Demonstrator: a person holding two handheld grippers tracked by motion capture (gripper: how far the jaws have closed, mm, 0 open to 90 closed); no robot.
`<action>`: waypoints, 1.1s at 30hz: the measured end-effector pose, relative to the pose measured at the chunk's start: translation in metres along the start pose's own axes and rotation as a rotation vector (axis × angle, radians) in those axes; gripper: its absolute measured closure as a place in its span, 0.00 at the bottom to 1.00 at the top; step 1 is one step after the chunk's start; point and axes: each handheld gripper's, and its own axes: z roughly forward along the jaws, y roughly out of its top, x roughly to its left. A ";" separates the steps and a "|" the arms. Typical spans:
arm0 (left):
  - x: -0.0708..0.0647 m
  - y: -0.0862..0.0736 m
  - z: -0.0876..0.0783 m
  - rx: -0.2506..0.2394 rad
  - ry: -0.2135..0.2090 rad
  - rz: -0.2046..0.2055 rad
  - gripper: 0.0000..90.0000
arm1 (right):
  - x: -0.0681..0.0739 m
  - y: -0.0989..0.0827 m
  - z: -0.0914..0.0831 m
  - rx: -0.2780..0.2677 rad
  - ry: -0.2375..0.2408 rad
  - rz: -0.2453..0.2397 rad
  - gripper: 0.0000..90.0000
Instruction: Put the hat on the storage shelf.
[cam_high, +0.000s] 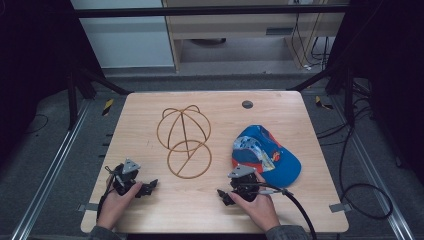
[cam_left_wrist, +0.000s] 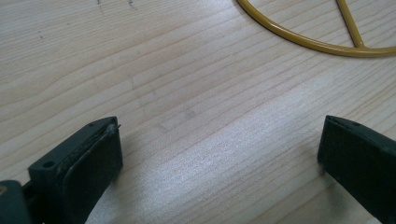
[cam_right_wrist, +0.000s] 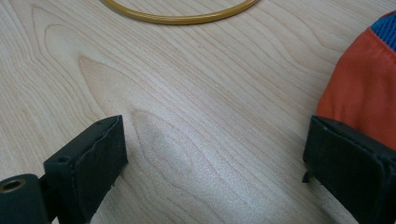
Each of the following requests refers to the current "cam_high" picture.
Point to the person's right hand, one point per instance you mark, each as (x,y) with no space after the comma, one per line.
(260,210)

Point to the white cabinet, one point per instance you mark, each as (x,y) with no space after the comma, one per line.
(126,40)

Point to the black metal stand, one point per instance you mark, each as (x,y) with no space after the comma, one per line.
(71,96)
(348,93)

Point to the person's left hand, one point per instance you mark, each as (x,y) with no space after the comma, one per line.
(115,208)

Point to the black yellow tape strip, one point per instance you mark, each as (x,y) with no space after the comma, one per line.
(321,102)
(107,107)

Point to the aluminium floor rail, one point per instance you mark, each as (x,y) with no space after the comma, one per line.
(50,170)
(376,176)

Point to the grey metal table bracket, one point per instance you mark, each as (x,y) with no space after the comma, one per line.
(87,207)
(340,207)

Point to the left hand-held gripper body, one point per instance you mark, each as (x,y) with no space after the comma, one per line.
(125,178)

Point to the grey table grommet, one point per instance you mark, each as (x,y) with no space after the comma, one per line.
(247,104)

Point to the black horizontal metal bar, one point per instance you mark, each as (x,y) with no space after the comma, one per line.
(200,11)

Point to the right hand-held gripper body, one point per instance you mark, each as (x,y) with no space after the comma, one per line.
(245,186)

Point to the wooden desk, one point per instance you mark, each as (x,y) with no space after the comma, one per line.
(233,26)

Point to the dark curtain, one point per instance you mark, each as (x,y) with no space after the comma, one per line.
(393,83)
(33,66)

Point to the blue baseball cap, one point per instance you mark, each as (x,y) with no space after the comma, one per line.
(273,156)

